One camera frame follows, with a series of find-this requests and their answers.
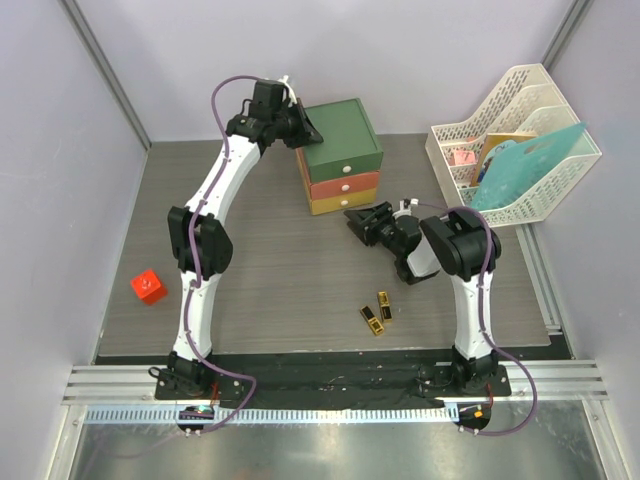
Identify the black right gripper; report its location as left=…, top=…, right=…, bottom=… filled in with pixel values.
left=344, top=202, right=403, bottom=258

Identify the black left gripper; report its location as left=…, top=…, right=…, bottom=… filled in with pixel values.
left=272, top=101, right=323, bottom=152

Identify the green top drawer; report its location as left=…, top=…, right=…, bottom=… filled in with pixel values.
left=305, top=152, right=383, bottom=183

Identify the red drawer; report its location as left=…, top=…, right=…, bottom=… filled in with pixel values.
left=296, top=149, right=380, bottom=200

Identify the gold black lipstick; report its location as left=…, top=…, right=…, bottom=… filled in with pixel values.
left=360, top=306, right=384, bottom=336
left=377, top=291, right=393, bottom=323

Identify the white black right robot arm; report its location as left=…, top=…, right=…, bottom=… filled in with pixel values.
left=344, top=198, right=501, bottom=395

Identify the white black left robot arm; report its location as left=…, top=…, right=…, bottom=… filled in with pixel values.
left=158, top=76, right=323, bottom=399

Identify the green drawer cabinet shell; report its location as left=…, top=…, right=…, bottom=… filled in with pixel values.
left=303, top=98, right=384, bottom=158

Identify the pink sticky note pad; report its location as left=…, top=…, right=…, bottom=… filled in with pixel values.
left=449, top=149, right=477, bottom=166

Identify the brown illustrated book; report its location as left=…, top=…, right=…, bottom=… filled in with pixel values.
left=471, top=133, right=536, bottom=187

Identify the teal plastic folder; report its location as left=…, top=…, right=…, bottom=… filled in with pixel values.
left=471, top=122, right=586, bottom=211

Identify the cream perforated file organizer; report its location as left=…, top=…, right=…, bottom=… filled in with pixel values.
left=425, top=64, right=602, bottom=227

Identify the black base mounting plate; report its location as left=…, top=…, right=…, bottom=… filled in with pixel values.
left=148, top=364, right=512, bottom=409

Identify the red cube block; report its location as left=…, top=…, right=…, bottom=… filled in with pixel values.
left=130, top=269, right=168, bottom=305

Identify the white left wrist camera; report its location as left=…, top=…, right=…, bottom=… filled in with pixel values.
left=273, top=74, right=298, bottom=107

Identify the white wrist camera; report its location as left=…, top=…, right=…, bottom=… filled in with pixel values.
left=273, top=74, right=298, bottom=107
left=393, top=198, right=419, bottom=218

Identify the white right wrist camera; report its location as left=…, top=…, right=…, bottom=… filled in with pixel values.
left=393, top=198, right=419, bottom=218

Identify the aluminium front rail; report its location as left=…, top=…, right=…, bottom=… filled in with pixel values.
left=63, top=361, right=608, bottom=425

